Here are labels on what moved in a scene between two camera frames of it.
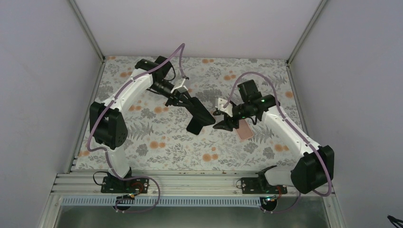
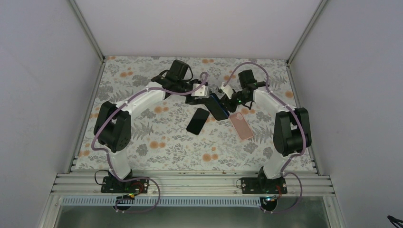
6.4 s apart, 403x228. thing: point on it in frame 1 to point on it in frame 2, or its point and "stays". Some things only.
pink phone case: x=244 y=132 stays
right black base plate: x=251 y=185 stays
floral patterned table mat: x=157 y=134 stays
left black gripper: x=176 y=96 to x=193 y=100
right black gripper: x=226 y=125 to x=230 y=107
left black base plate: x=114 y=185 stays
